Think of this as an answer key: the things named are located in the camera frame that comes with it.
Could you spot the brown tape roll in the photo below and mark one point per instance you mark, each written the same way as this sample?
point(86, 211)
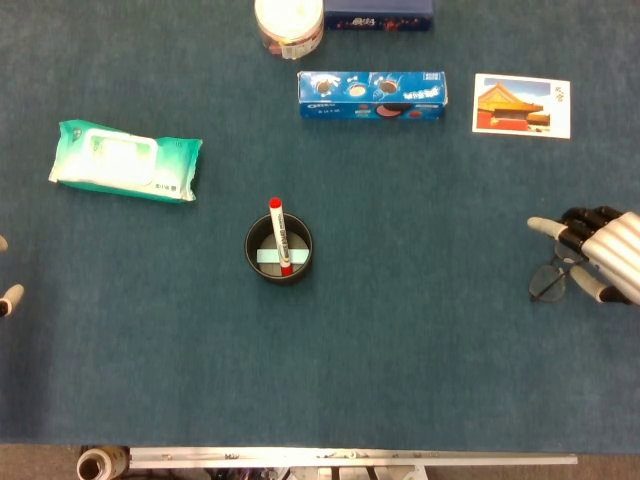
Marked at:
point(112, 460)

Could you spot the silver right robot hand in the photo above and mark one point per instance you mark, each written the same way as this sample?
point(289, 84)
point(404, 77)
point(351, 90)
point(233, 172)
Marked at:
point(610, 245)

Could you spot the dark blue rectangular box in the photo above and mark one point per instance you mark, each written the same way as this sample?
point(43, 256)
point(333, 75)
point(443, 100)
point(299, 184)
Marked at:
point(375, 10)

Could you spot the green white wet wipes pack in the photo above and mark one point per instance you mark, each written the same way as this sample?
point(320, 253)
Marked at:
point(120, 160)

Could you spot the blue Oreo cookie box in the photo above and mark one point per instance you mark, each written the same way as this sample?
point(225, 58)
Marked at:
point(350, 107)

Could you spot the blue felt table cloth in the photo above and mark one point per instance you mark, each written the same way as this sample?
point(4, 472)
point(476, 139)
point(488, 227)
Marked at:
point(350, 350)

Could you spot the black mesh pen holder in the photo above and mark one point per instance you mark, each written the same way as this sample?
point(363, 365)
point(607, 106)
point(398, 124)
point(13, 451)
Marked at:
point(252, 260)

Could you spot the red cap whiteboard marker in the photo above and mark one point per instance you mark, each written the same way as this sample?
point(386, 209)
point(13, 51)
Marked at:
point(279, 230)

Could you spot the clear plastic jar white lid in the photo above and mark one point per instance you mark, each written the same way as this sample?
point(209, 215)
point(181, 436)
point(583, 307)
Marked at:
point(290, 20)

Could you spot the pale blue flat eraser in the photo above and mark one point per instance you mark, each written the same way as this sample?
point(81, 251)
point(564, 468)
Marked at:
point(300, 255)

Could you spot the thin-framed eyeglasses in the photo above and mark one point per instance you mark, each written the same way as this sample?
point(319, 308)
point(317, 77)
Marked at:
point(547, 282)

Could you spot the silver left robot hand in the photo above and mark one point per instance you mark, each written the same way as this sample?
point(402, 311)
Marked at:
point(14, 294)

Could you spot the palace picture postcard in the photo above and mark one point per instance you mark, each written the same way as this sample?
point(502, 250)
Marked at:
point(510, 107)

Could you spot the aluminium rail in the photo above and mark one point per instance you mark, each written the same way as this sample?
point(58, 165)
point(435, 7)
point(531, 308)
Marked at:
point(350, 456)

